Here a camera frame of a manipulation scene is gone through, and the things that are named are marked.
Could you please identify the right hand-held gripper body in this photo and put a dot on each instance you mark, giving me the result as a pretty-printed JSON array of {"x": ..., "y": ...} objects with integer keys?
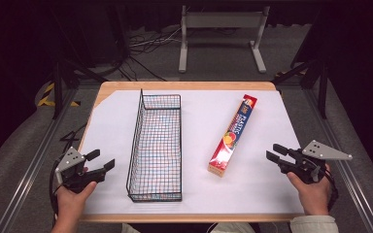
[{"x": 306, "y": 166}]

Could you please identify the aluminium floor rail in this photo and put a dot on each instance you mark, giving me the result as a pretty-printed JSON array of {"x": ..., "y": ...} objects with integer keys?
[
  {"x": 353, "y": 181},
  {"x": 29, "y": 181}
]

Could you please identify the person's right hand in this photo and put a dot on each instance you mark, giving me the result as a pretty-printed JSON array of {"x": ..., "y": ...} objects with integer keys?
[{"x": 314, "y": 197}]

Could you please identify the red plastic wrap box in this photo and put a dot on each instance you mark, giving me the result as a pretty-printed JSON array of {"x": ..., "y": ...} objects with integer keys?
[{"x": 231, "y": 139}]

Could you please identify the white metal stand frame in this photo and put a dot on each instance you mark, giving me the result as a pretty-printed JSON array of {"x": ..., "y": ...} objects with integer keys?
[{"x": 221, "y": 20}]

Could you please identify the person's left hand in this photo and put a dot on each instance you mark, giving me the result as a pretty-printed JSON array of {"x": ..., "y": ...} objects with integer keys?
[{"x": 69, "y": 204}]

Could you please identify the yellow black hazard tape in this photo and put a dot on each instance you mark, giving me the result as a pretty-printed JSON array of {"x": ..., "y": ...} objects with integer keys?
[{"x": 47, "y": 97}]

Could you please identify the black tape cross mark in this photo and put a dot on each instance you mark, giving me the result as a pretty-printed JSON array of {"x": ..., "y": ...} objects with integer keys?
[{"x": 69, "y": 139}]

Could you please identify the white paper sheet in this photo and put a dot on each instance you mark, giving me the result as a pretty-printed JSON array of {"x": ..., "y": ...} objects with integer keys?
[{"x": 200, "y": 129}]

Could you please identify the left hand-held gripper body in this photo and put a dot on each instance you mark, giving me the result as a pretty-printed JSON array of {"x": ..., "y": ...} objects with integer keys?
[{"x": 72, "y": 160}]

